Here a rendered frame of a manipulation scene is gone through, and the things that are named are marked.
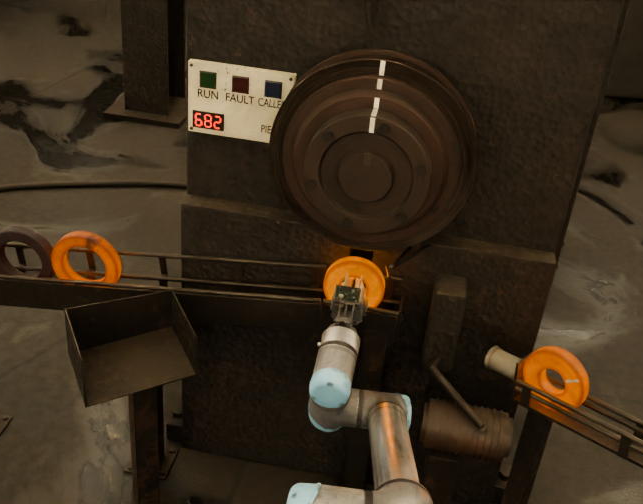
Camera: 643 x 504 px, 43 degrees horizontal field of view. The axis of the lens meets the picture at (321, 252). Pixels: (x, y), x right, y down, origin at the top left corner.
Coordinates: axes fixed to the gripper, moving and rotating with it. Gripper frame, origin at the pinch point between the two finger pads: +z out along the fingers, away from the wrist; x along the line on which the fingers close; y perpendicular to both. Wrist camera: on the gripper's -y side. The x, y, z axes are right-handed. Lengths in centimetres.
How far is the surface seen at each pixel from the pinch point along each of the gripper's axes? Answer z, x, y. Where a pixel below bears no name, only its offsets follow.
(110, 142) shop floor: 182, 156, -130
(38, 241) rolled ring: -3, 84, -3
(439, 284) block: -0.1, -20.9, 3.4
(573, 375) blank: -22, -53, 5
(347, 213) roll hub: -5.1, 2.5, 27.5
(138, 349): -26, 49, -10
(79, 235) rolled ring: -2, 72, 2
